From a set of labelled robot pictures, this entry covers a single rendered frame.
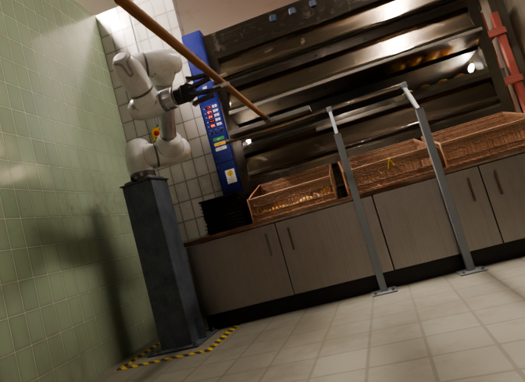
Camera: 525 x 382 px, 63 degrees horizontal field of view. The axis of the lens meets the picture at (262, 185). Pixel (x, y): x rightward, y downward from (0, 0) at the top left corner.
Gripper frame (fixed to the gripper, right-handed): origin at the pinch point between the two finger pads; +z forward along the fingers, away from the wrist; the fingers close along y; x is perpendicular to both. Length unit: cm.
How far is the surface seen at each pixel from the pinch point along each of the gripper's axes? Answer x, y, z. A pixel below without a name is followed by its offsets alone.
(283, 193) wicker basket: -97, 45, -3
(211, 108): -143, -35, -47
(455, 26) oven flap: -149, -36, 136
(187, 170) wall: -146, 4, -78
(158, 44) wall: -146, -100, -75
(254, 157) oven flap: -149, 9, -25
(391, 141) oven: -148, 28, 73
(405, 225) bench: -93, 83, 61
